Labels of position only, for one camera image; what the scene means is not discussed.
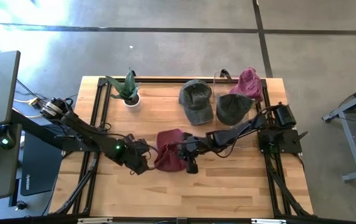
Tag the black computer mouse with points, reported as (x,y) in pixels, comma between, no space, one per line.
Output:
(5,141)

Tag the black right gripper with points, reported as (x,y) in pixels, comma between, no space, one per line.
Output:
(196,147)

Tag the clear plastic bin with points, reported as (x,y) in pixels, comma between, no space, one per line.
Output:
(220,84)

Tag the black case with white lettering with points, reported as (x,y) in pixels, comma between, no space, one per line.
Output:
(39,168)

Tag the white plant pot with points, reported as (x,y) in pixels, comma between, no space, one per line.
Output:
(134,108)

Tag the dark green baseball cap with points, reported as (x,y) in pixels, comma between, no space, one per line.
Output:
(196,102)
(232,109)

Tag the grey desk frame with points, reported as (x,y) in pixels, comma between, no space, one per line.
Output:
(349,137)

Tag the black aluminium table frame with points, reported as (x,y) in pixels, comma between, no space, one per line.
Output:
(103,93)

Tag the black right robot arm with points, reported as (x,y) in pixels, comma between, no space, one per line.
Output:
(227,135)

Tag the faded red baseball cap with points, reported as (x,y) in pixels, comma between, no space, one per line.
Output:
(248,84)
(167,155)

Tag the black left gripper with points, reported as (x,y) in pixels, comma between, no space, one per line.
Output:
(139,155)

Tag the green snake plant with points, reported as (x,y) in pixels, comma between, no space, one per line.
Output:
(128,88)

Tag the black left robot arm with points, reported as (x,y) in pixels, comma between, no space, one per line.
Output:
(84,130)

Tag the small black knob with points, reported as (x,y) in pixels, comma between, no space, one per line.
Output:
(21,205)

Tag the silver metal bracket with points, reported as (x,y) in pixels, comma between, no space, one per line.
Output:
(94,221)
(268,221)

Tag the black office desk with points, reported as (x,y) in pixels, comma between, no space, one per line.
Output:
(0,174)

